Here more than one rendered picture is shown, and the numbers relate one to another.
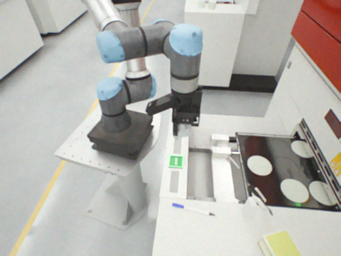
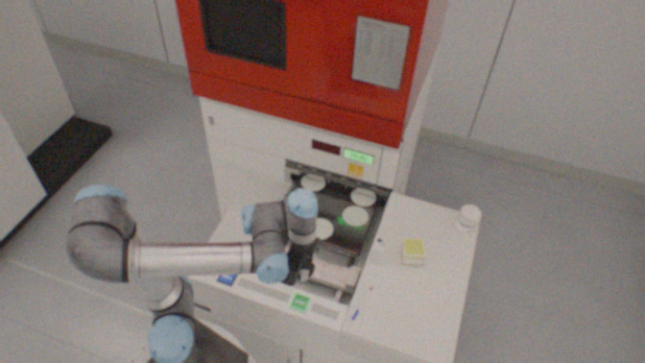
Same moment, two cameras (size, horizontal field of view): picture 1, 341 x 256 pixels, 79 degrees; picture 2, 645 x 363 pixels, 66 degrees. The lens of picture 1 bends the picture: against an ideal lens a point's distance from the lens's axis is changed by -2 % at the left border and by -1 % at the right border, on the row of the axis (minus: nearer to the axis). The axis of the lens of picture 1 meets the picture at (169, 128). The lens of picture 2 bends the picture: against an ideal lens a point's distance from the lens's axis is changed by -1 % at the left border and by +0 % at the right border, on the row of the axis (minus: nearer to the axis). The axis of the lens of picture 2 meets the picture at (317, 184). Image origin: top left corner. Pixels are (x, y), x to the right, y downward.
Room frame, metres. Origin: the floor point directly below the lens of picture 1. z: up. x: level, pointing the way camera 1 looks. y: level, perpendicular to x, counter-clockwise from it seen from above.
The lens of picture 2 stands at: (0.26, 0.75, 2.40)
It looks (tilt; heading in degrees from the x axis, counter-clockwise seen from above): 47 degrees down; 283
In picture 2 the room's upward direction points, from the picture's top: 2 degrees clockwise
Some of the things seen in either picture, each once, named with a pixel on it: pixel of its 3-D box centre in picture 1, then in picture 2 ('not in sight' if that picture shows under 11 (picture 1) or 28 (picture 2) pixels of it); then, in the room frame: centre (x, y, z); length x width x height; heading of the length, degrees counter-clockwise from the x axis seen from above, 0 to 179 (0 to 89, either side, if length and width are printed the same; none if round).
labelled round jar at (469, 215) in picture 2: not in sight; (467, 220); (-0.01, -0.48, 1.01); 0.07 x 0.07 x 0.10
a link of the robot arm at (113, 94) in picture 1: (112, 94); (173, 343); (0.77, 0.26, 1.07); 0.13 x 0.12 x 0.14; 116
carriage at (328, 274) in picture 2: (221, 170); (309, 267); (0.51, -0.22, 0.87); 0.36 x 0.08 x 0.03; 175
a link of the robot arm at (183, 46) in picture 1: (184, 51); (300, 211); (0.49, -0.04, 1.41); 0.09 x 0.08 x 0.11; 26
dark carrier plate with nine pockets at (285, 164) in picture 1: (285, 167); (329, 208); (0.50, -0.49, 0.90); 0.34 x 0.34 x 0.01; 85
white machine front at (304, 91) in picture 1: (313, 116); (296, 152); (0.68, -0.63, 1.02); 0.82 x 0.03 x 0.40; 175
